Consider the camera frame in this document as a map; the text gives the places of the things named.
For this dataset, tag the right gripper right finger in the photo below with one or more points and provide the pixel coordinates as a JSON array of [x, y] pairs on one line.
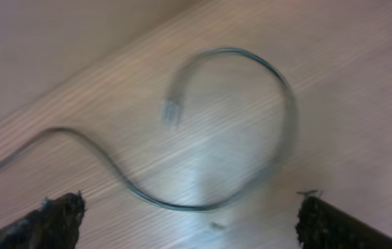
[[324, 226]]

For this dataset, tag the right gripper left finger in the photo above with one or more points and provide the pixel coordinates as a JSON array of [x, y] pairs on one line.
[[56, 224]]

